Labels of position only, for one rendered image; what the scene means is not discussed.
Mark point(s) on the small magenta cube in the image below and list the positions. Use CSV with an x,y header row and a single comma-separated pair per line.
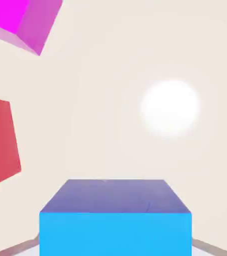
x,y
15,18

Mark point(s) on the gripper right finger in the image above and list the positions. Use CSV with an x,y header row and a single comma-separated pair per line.
x,y
205,249

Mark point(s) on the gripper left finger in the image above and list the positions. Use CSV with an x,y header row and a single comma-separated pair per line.
x,y
23,248

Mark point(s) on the small blue cube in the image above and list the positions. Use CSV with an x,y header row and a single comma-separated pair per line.
x,y
115,230

